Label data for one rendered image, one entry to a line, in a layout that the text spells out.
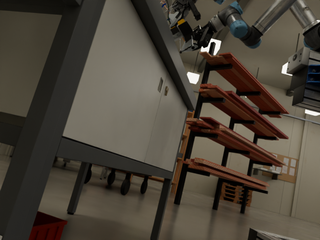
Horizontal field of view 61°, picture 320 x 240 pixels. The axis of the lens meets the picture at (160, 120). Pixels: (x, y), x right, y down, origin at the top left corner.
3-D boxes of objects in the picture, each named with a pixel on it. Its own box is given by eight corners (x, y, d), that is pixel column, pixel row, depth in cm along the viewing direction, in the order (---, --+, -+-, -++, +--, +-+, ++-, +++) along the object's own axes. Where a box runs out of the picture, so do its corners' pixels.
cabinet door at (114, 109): (144, 162, 106) (168, 70, 113) (63, 135, 54) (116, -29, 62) (139, 161, 106) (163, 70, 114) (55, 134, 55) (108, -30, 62)
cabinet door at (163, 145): (174, 172, 157) (188, 108, 164) (146, 163, 106) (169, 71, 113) (169, 171, 158) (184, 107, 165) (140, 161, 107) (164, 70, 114)
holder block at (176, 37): (178, 54, 110) (200, 42, 109) (165, 32, 114) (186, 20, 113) (180, 59, 115) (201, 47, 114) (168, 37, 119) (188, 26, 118)
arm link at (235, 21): (255, 34, 130) (247, 21, 136) (243, 22, 123) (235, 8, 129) (242, 45, 134) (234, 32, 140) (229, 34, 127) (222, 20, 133)
